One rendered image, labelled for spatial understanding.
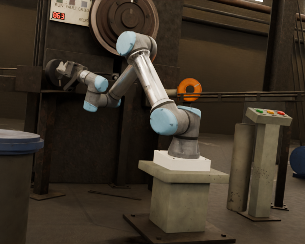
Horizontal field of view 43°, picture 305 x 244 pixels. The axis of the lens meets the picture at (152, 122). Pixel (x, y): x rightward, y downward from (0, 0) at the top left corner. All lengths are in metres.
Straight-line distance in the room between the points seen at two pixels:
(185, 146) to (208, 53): 8.28
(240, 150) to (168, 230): 0.78
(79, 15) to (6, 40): 5.99
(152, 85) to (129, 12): 0.93
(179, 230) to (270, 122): 0.83
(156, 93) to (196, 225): 0.63
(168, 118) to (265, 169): 0.83
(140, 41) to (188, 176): 0.65
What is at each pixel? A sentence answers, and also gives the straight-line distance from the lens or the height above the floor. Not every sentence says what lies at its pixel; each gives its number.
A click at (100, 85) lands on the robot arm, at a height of 0.65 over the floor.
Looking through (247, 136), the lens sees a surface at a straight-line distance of 2.32.
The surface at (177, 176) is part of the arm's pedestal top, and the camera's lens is 1.64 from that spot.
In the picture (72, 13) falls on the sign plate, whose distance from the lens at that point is 2.68.
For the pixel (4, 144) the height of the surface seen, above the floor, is 0.41.
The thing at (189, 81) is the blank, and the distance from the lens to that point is 2.60.
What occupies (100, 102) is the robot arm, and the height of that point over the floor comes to 0.56.
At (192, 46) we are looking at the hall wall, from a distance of 9.75.
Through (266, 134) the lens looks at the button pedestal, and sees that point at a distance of 2.22.
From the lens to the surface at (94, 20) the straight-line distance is 2.57.
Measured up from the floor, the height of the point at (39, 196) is 0.01.
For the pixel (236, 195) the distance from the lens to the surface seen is 2.36.
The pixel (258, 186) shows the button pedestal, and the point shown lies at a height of 0.19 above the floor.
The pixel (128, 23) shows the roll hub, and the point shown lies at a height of 1.08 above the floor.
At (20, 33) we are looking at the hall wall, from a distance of 8.65.
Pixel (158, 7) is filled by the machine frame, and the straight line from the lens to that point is 2.90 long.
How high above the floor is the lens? 0.58
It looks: 2 degrees down
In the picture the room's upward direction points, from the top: 6 degrees clockwise
